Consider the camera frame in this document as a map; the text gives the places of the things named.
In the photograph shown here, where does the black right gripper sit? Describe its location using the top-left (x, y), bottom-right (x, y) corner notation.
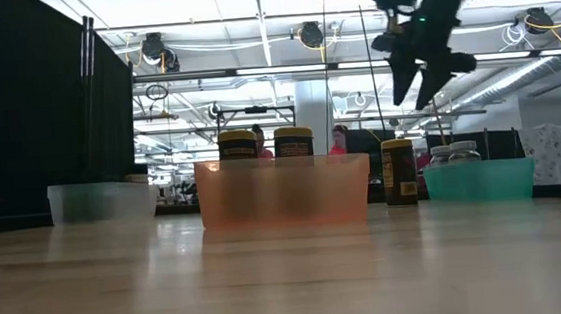
top-left (369, 8), bottom-right (481, 114)

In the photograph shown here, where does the dark spice jar yellow lid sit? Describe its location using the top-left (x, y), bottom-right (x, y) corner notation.
top-left (216, 127), bottom-right (265, 222)
top-left (379, 136), bottom-right (420, 208)
top-left (272, 123), bottom-right (320, 213)

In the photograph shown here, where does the black monitor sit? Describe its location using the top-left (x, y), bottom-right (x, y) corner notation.
top-left (344, 126), bottom-right (397, 154)

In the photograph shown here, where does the black partition panel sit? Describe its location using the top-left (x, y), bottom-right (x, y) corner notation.
top-left (425, 126), bottom-right (521, 166)

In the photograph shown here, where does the white column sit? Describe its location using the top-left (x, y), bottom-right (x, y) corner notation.
top-left (293, 77), bottom-right (337, 157)

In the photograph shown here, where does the teal plastic bin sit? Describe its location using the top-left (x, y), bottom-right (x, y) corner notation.
top-left (422, 155), bottom-right (539, 208)

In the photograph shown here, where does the orange plastic bin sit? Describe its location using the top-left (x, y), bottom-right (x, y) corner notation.
top-left (193, 148), bottom-right (376, 237)

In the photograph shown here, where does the long ceiling light bar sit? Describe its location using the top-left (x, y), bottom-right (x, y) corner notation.
top-left (132, 42), bottom-right (561, 89)

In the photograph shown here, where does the clear plastic bin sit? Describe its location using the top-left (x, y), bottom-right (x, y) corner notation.
top-left (45, 176), bottom-right (162, 227)

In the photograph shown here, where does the black curtain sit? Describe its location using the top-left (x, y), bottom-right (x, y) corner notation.
top-left (0, 0), bottom-right (144, 220)

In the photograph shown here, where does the thin black hanging cable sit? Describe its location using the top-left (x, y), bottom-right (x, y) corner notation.
top-left (315, 0), bottom-right (339, 153)

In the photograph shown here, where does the silver ceiling duct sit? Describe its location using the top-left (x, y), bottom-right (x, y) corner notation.
top-left (444, 37), bottom-right (561, 113)

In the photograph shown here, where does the black metal rack frame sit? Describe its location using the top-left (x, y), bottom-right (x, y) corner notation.
top-left (214, 103), bottom-right (300, 162)

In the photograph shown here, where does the hanging black cable loop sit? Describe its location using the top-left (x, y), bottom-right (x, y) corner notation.
top-left (144, 83), bottom-right (170, 102)

